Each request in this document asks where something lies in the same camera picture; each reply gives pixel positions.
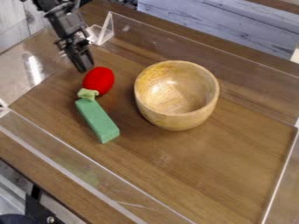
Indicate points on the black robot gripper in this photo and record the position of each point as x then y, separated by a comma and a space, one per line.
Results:
70, 26

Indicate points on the red plush strawberry toy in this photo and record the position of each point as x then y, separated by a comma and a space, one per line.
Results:
97, 83

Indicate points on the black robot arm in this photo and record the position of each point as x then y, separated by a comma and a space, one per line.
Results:
70, 26

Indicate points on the green rectangular block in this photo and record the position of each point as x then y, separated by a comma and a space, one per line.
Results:
98, 119

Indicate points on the wooden bowl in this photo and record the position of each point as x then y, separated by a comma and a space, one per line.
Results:
177, 94

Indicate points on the clear acrylic corner bracket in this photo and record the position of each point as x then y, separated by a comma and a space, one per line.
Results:
99, 34

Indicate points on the clear acrylic tray wall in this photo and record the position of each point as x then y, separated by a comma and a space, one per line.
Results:
209, 175

